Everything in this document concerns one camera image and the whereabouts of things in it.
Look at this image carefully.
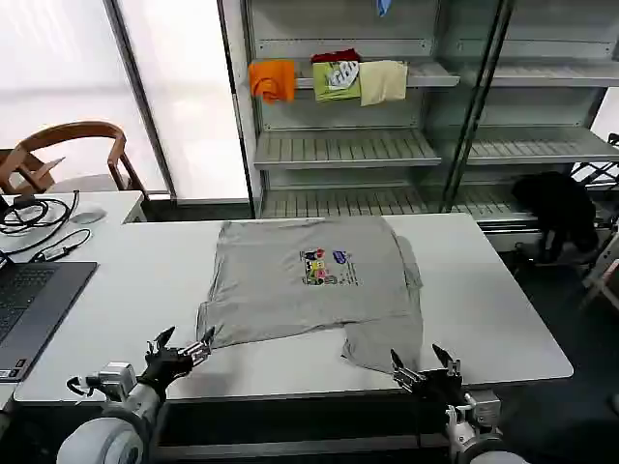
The grey printed t-shirt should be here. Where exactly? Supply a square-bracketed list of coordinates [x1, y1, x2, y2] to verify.
[195, 216, 426, 376]

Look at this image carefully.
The empty grey shelf rack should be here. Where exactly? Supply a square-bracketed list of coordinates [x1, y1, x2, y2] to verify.
[434, 0, 619, 234]

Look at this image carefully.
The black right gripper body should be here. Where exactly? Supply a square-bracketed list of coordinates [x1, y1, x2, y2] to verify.
[414, 367, 468, 405]

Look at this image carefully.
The black cable with adapter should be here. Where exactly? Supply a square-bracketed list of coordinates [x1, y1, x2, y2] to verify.
[0, 228, 93, 265]

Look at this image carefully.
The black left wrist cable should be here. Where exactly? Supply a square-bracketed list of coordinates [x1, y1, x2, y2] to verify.
[66, 375, 94, 406]

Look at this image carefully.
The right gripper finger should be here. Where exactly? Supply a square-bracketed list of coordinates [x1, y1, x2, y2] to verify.
[389, 348, 427, 391]
[430, 343, 464, 378]

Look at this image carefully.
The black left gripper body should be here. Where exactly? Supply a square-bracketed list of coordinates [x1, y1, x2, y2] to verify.
[136, 345, 193, 391]

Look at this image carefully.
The grey shelf rack with clothes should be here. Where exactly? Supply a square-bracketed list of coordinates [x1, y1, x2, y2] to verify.
[217, 0, 463, 221]

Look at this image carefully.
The pale wooden stand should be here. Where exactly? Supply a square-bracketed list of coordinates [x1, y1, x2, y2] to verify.
[579, 231, 619, 311]

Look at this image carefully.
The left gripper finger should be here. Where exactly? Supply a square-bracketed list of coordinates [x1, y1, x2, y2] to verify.
[146, 326, 177, 359]
[178, 326, 217, 366]

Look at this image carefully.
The coiled black cable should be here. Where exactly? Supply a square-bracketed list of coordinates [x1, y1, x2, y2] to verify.
[0, 190, 81, 237]

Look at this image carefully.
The wooden armchair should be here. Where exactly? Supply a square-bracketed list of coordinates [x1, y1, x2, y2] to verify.
[0, 121, 149, 195]

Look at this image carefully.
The black lattice rack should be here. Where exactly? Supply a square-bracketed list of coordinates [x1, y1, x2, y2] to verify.
[565, 161, 619, 195]

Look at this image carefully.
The dark grey laptop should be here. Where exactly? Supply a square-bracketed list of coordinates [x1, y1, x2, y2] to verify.
[0, 253, 100, 384]

